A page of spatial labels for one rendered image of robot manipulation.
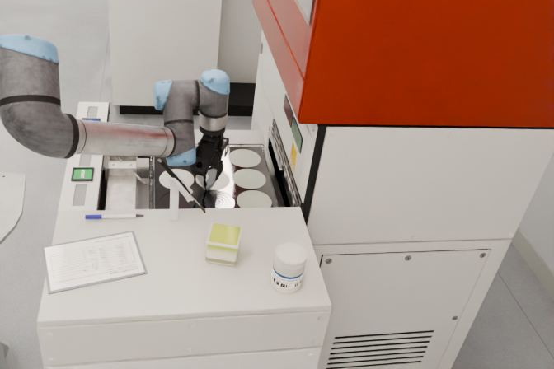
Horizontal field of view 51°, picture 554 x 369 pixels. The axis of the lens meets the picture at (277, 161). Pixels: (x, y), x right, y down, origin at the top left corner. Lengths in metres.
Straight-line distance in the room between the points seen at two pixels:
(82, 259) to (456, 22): 1.01
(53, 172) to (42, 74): 2.09
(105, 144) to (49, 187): 1.91
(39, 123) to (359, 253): 0.98
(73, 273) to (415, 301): 1.11
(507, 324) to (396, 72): 1.72
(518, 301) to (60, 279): 2.22
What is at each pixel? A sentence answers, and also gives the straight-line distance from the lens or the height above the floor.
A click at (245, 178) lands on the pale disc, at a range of 1.76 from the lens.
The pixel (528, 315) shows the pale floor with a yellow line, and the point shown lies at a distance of 2.99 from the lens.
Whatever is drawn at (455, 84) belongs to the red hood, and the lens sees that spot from 1.51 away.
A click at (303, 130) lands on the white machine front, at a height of 1.15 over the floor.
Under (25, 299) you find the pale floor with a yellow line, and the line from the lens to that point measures 2.67.
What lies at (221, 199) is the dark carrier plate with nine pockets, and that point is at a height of 0.90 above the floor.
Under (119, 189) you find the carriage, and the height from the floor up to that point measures 0.88.
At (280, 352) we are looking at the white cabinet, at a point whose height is 0.81.
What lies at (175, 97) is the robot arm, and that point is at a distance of 1.49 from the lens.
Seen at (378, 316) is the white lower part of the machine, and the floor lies 0.49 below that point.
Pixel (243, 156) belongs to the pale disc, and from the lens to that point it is 1.86.
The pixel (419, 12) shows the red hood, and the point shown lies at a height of 1.52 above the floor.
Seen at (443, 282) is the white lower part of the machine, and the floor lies 0.64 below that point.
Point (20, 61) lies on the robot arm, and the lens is 1.26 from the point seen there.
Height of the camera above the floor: 1.95
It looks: 34 degrees down
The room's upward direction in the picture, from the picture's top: 9 degrees clockwise
